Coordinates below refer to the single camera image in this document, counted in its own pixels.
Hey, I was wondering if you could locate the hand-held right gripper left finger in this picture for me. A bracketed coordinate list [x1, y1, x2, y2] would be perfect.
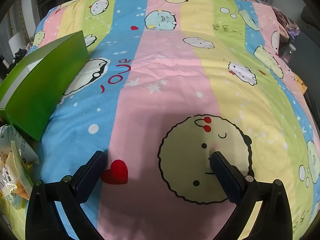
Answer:
[25, 150, 108, 240]

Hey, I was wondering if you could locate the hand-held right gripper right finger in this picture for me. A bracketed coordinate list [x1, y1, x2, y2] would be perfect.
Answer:
[209, 151, 293, 240]

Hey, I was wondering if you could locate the pale yellow snack packet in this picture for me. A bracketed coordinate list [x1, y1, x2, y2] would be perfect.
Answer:
[0, 142, 34, 209]
[0, 124, 41, 166]

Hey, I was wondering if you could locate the green cardboard box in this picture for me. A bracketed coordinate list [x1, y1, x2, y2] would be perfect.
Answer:
[0, 30, 90, 142]

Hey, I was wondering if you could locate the printed cartoon blanket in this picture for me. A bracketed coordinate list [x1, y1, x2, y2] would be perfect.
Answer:
[0, 0, 320, 240]

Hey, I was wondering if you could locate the orange box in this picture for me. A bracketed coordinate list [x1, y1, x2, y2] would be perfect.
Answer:
[291, 72, 308, 96]

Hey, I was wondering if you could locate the pile of black clothes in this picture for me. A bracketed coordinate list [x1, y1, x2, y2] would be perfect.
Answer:
[11, 47, 30, 65]

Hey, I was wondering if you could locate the white cylinder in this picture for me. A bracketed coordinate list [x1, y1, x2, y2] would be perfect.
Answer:
[8, 31, 28, 54]

